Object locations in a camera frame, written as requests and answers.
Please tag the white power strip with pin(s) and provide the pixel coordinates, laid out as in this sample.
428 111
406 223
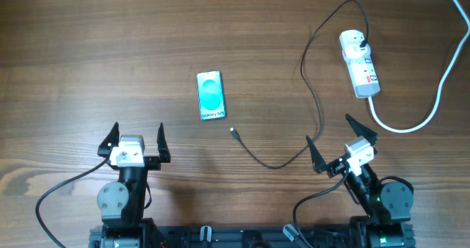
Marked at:
363 75

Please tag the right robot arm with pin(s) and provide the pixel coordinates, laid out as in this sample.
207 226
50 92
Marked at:
387 202

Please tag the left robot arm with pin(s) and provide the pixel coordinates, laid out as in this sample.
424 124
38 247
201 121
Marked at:
122 203

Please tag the blue Galaxy smartphone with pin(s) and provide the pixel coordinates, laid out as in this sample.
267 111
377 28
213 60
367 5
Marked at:
211 95

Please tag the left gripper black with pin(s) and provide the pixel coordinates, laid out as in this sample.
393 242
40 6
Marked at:
152 163

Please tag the white charger plug adapter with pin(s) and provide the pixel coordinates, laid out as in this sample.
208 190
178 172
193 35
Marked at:
355 53

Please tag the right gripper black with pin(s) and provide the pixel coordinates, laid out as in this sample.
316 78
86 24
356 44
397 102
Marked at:
335 166

